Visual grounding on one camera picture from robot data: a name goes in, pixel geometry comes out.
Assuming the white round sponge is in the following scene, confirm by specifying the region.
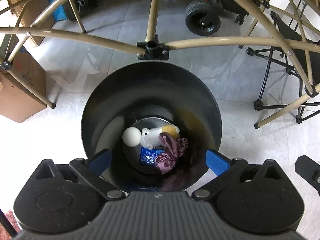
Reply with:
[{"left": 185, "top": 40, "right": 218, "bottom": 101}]
[{"left": 122, "top": 127, "right": 142, "bottom": 147}]

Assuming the blue tissue pack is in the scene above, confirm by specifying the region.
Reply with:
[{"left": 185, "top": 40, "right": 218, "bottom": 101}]
[{"left": 139, "top": 147, "right": 164, "bottom": 166}]

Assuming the pink satin cloth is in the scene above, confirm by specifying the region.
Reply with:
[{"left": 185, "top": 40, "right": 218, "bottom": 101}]
[{"left": 156, "top": 132, "right": 188, "bottom": 174}]

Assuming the yellow hamster plush toy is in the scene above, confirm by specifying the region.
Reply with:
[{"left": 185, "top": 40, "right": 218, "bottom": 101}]
[{"left": 140, "top": 125, "right": 180, "bottom": 150}]

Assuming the black round trash bin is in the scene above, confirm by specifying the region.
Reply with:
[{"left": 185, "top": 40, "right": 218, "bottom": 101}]
[{"left": 81, "top": 61, "right": 222, "bottom": 192}]

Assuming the black folding camp chair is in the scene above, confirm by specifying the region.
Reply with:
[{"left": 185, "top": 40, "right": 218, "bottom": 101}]
[{"left": 247, "top": 0, "right": 319, "bottom": 129}]

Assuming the cardboard box with liner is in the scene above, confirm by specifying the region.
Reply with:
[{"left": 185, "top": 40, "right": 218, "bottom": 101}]
[{"left": 0, "top": 47, "right": 47, "bottom": 123}]

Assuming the folding slatted camping table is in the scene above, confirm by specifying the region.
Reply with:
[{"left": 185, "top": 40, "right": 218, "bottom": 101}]
[{"left": 24, "top": 0, "right": 271, "bottom": 129}]

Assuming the black cart wheel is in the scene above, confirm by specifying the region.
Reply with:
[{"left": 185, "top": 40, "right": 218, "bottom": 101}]
[{"left": 185, "top": 0, "right": 221, "bottom": 36}]

